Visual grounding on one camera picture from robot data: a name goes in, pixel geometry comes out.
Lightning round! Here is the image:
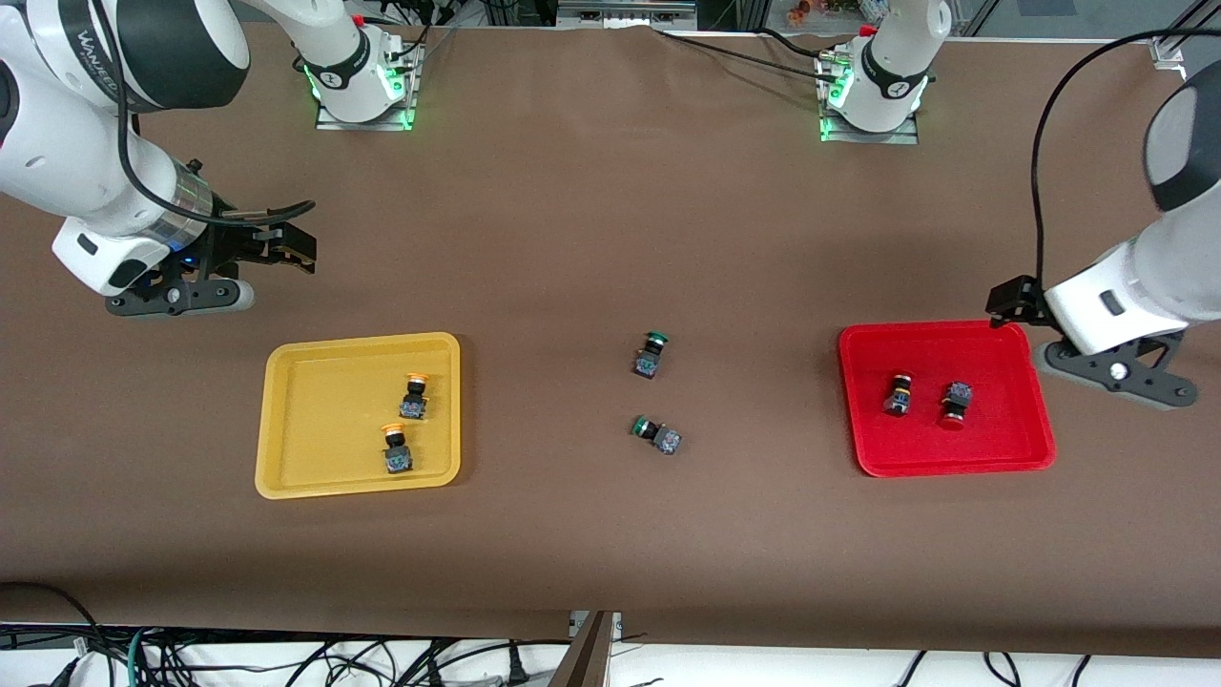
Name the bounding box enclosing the yellow push button switch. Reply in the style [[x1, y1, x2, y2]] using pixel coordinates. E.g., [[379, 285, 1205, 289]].
[[380, 423, 416, 476], [398, 372, 432, 422]]

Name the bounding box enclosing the red plastic tray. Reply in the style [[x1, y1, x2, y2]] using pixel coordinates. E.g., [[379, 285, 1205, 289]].
[[838, 319, 1058, 478]]

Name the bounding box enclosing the yellow plastic tray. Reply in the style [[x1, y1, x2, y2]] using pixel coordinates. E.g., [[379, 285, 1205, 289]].
[[254, 331, 463, 501]]

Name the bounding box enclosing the brown table cover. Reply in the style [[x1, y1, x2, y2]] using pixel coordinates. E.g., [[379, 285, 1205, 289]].
[[0, 21, 1221, 659]]

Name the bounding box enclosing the dark wooden beam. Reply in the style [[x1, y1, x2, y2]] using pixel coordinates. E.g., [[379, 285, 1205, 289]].
[[551, 611, 613, 687]]

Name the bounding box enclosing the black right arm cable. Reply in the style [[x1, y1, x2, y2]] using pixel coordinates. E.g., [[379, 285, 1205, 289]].
[[91, 0, 318, 228]]

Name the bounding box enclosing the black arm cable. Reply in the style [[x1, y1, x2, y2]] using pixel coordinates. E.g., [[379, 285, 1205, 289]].
[[91, 0, 318, 228], [1028, 27, 1221, 287]]

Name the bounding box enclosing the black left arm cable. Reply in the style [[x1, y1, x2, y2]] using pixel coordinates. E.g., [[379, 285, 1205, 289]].
[[1028, 27, 1221, 287]]

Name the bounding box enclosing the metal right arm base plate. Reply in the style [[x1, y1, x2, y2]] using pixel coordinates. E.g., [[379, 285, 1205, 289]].
[[315, 43, 423, 133]]

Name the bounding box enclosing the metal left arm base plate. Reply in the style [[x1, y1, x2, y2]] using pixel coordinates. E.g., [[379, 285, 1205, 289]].
[[818, 52, 921, 146]]

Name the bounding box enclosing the green push button switch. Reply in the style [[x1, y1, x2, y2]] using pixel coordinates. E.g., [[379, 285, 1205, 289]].
[[631, 330, 670, 381], [630, 415, 683, 457]]

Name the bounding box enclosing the black cable on table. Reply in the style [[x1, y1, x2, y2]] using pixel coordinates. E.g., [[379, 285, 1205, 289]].
[[653, 27, 840, 75]]

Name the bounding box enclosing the green cable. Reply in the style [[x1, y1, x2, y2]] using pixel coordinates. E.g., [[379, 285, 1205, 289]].
[[124, 625, 154, 687]]

